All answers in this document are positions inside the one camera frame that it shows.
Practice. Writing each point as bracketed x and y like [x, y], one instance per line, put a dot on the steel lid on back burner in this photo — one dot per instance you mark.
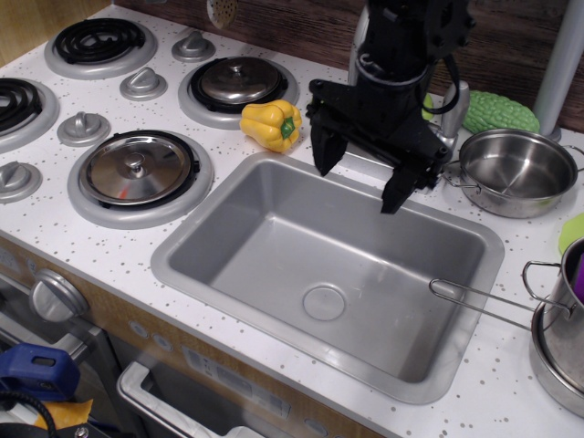
[240, 80]

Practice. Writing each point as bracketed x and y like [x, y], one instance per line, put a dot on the grey stove knob bottom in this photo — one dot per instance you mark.
[18, 181]

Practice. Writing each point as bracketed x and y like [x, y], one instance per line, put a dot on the grey vertical pole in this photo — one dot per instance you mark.
[560, 71]

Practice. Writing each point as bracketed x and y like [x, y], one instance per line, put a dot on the yellow tape piece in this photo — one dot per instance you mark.
[68, 413]

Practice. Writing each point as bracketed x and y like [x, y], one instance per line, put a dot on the silver oven door handle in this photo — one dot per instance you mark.
[129, 388]

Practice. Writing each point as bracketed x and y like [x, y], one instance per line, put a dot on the back right stove burner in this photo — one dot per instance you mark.
[213, 114]

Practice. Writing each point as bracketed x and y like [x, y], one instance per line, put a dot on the purple toy item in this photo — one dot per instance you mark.
[578, 286]

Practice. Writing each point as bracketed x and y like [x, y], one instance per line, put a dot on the green plastic cutting board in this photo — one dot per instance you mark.
[427, 107]

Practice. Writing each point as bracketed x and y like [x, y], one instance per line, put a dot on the silver toy faucet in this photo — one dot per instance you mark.
[454, 114]

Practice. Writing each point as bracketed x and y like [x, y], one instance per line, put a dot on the grey stove knob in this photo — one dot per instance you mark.
[83, 130]
[18, 181]
[145, 84]
[193, 48]

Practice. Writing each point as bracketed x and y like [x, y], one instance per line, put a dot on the grey oven dial knob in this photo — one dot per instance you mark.
[55, 299]

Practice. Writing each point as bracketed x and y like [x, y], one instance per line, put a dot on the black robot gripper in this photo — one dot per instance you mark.
[384, 118]

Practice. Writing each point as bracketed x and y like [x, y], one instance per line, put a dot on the grey stove knob top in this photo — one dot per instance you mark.
[193, 48]

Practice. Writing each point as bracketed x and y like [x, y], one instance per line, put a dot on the steel lid on burner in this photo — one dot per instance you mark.
[138, 167]
[240, 80]

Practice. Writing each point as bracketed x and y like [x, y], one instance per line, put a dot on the back left coil burner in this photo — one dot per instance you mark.
[100, 48]

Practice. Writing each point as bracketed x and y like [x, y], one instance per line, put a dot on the front left coil burner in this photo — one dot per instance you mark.
[28, 110]

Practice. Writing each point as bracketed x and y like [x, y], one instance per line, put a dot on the yellow toy bell pepper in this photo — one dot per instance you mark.
[273, 125]

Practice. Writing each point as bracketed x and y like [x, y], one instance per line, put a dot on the light green toy item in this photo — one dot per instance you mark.
[571, 231]

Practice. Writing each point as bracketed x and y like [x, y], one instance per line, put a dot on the front right stove burner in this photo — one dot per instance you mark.
[149, 214]

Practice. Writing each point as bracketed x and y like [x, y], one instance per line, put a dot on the blue clamp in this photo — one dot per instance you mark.
[46, 373]

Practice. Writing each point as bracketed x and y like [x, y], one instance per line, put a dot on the steel lid on front burner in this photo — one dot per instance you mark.
[138, 167]

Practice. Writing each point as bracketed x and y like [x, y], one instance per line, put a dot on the grey sink basin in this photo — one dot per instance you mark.
[392, 300]

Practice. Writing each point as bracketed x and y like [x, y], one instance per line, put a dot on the stove burner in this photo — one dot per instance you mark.
[149, 214]
[213, 114]

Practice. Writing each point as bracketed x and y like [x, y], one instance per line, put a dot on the tall steel pot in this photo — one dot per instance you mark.
[561, 326]

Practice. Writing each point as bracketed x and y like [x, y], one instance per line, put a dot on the coil burner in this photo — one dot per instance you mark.
[100, 48]
[28, 110]

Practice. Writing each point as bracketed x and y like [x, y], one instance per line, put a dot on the steel bowl pot with handles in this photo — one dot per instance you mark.
[514, 173]

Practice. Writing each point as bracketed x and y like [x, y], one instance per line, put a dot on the green toy bitter melon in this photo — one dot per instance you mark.
[489, 111]

